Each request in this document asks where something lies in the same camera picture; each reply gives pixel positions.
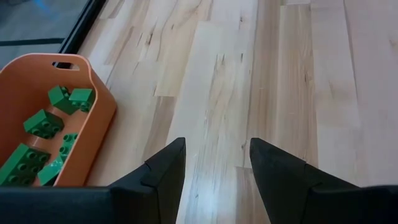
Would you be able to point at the small orange plastic bin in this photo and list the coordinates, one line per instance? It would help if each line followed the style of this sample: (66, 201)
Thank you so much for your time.
(93, 140)

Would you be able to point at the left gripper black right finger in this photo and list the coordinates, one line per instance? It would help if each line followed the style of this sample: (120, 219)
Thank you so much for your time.
(295, 193)

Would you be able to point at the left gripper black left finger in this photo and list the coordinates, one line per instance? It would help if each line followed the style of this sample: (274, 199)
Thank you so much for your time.
(155, 193)

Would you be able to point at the black table frame rail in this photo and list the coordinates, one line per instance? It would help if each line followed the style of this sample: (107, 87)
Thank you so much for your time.
(82, 26)

